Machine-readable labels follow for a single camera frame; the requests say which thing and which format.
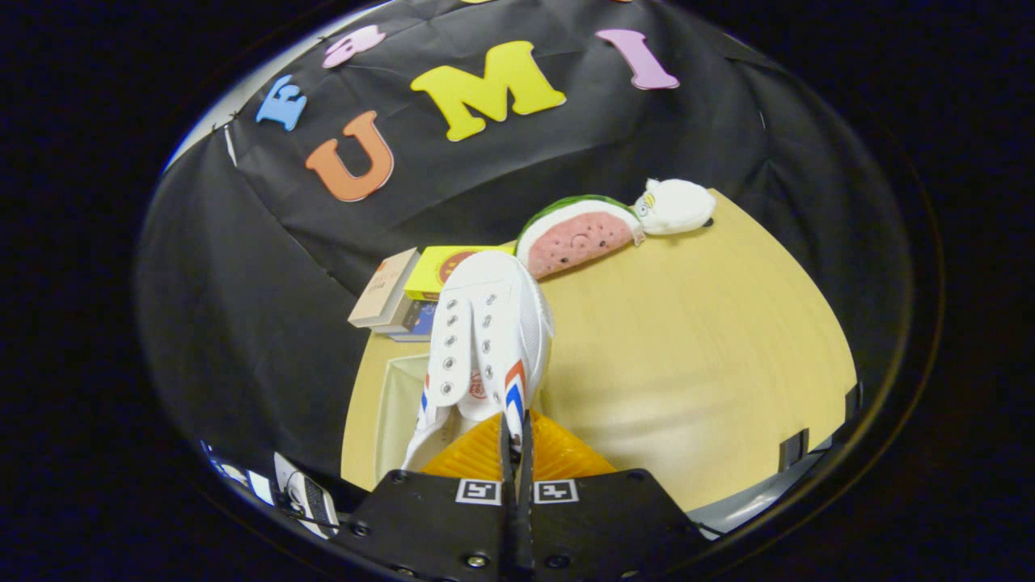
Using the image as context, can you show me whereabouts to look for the yellow book with red circle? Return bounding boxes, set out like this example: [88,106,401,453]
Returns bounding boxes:
[403,245,518,302]

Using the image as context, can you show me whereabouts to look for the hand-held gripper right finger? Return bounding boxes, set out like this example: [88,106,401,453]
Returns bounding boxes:
[517,408,712,582]

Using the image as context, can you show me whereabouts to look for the white striped canvas shoe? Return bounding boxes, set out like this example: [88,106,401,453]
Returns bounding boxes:
[400,250,556,474]

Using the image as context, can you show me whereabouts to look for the blue cover book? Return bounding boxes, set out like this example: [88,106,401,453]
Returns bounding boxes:
[388,299,441,343]

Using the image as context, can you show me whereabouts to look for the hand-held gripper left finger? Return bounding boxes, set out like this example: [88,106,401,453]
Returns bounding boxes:
[336,411,520,582]

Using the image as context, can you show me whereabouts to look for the beige paperback book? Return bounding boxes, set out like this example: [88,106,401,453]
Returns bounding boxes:
[348,247,421,328]

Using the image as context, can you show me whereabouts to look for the lit computer screen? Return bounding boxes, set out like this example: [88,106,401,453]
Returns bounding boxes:
[201,441,276,506]

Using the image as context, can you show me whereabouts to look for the grey-spined book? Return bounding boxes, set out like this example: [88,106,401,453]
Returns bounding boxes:
[374,295,417,335]

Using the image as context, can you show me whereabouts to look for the black table edge bracket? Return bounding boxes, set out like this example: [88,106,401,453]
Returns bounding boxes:
[778,428,810,474]

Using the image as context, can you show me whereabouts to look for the white plush toy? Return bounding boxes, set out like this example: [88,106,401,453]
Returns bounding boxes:
[633,178,717,237]

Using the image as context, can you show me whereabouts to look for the cream fabric storage box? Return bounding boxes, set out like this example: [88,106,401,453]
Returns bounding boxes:
[374,353,454,490]

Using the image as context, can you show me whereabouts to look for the watermelon slice plush toy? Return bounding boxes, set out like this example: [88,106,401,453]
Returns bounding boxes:
[515,195,645,280]

